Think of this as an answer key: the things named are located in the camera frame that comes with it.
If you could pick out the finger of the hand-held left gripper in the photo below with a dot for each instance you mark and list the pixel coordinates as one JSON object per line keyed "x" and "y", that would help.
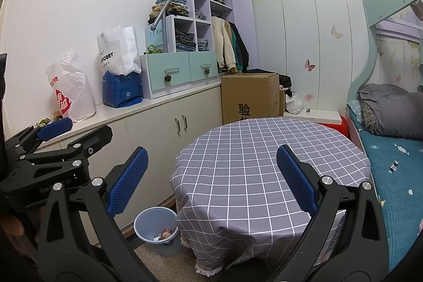
{"x": 54, "y": 129}
{"x": 91, "y": 140}

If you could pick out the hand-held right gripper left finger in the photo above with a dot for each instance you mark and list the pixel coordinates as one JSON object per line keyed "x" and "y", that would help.
{"x": 129, "y": 183}

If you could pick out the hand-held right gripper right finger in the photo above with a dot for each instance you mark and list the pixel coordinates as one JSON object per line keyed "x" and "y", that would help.
{"x": 295, "y": 179}

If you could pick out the blue plastic wastebasket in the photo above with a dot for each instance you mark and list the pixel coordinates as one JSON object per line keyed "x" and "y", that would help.
{"x": 145, "y": 222}

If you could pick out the person's left hand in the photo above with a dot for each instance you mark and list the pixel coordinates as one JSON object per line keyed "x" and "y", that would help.
{"x": 16, "y": 227}

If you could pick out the green and brown small clutter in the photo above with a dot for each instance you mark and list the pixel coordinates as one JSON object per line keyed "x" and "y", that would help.
{"x": 49, "y": 121}

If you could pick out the grey checked tablecloth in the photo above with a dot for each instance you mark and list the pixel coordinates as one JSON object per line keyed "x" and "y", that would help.
{"x": 264, "y": 153}

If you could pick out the white plastic bag red print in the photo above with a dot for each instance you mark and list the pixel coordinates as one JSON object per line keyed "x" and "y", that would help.
{"x": 72, "y": 87}

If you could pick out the blue woven bag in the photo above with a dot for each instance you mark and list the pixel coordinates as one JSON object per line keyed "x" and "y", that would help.
{"x": 122, "y": 90}

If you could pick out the long white low cabinet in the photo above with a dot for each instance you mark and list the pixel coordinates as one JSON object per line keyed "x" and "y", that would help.
{"x": 148, "y": 123}

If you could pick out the white board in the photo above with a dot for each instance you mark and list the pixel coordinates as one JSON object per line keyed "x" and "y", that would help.
{"x": 314, "y": 116}

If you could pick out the red plastic stool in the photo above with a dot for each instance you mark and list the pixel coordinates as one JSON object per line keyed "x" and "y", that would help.
{"x": 338, "y": 129}

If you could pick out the crumpled white plastic bag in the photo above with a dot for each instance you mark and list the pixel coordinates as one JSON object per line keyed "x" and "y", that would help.
{"x": 294, "y": 103}

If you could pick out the pink flower sticker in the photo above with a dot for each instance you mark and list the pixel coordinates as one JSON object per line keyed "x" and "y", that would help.
{"x": 309, "y": 97}

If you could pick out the blue plaid pillow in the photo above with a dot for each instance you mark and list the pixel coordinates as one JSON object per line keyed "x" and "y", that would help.
{"x": 355, "y": 112}

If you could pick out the white paper bag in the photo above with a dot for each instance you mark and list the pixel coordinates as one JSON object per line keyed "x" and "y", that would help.
{"x": 117, "y": 50}

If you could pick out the large cardboard box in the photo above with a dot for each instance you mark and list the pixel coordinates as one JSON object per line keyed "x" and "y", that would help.
{"x": 248, "y": 97}

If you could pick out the black clothing heap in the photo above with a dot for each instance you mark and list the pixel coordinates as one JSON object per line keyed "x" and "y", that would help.
{"x": 285, "y": 82}

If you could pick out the pine cone ornament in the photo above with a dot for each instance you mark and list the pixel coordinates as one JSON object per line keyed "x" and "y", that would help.
{"x": 207, "y": 71}
{"x": 168, "y": 78}

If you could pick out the teal candy print bedsheet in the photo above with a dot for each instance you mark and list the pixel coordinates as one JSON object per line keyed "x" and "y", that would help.
{"x": 396, "y": 176}

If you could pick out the mint drawer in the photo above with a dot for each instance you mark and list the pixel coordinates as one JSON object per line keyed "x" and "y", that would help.
{"x": 202, "y": 64}
{"x": 165, "y": 67}

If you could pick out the green plant ornament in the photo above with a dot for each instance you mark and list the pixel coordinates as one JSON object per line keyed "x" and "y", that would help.
{"x": 153, "y": 50}

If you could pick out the pink butterfly sticker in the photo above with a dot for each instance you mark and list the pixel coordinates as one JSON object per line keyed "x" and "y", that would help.
{"x": 309, "y": 65}

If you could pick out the grey quilt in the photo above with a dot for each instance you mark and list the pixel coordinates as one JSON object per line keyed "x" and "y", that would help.
{"x": 393, "y": 110}

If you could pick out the mint sign panel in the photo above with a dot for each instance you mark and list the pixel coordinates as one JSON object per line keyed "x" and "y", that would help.
{"x": 153, "y": 36}

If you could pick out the black jacket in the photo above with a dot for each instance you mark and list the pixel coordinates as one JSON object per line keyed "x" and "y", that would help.
{"x": 244, "y": 52}

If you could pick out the dark folded clothes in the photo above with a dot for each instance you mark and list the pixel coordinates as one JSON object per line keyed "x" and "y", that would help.
{"x": 184, "y": 37}

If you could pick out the green jacket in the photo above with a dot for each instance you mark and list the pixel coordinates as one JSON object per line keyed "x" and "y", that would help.
{"x": 236, "y": 49}

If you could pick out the folded jeans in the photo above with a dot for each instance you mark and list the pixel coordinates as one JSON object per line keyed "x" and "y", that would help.
{"x": 202, "y": 44}

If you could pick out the pale butterfly sticker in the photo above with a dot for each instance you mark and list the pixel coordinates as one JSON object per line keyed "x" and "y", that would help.
{"x": 336, "y": 32}

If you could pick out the pile of folded clothes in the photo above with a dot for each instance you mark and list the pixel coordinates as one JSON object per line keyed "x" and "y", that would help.
{"x": 168, "y": 7}

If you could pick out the cream jacket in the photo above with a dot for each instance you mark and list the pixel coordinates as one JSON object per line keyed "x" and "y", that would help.
{"x": 221, "y": 44}

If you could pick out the white wardrobe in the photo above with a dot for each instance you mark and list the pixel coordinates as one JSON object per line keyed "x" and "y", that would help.
{"x": 314, "y": 21}

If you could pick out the grey folded clothes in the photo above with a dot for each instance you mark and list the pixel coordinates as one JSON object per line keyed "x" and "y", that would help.
{"x": 200, "y": 16}

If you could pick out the purple stair shelf cabinet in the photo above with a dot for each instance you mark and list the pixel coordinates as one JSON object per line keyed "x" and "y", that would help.
{"x": 201, "y": 4}

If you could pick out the purple wardrobe door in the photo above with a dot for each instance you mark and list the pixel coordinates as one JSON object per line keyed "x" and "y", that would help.
{"x": 243, "y": 4}

